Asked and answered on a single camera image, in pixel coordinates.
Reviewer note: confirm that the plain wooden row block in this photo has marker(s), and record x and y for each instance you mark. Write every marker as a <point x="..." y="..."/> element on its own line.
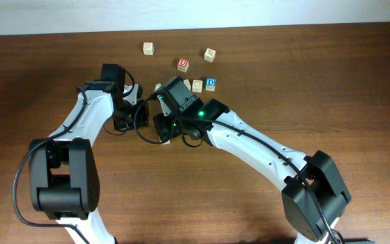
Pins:
<point x="165" y="142"/>

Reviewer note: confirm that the plain wooden block far left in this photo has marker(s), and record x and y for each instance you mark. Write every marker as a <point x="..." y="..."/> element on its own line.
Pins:
<point x="148" y="48"/>

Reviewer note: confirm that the blue D letter block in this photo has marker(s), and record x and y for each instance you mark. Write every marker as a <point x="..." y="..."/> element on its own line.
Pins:
<point x="210" y="84"/>

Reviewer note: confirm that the red U letter block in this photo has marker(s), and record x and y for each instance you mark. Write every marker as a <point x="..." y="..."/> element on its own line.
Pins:
<point x="183" y="65"/>

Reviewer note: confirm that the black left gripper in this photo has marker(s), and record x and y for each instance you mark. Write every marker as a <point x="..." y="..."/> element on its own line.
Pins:
<point x="141" y="120"/>

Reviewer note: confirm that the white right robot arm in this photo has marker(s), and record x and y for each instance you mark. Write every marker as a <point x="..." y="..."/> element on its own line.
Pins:
<point x="314" y="194"/>

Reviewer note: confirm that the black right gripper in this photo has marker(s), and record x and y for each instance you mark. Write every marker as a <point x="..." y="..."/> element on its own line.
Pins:
<point x="162" y="126"/>

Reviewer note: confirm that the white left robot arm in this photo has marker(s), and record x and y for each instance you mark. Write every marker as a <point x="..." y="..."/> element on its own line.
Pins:
<point x="64" y="181"/>

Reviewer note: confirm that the plain wooden block far right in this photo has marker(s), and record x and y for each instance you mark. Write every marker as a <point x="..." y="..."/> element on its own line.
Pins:
<point x="209" y="55"/>

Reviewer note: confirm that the wooden block red side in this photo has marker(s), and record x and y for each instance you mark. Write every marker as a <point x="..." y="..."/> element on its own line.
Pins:
<point x="187" y="84"/>

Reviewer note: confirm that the plain wooden block middle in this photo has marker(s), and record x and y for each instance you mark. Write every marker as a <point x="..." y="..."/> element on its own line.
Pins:
<point x="197" y="86"/>

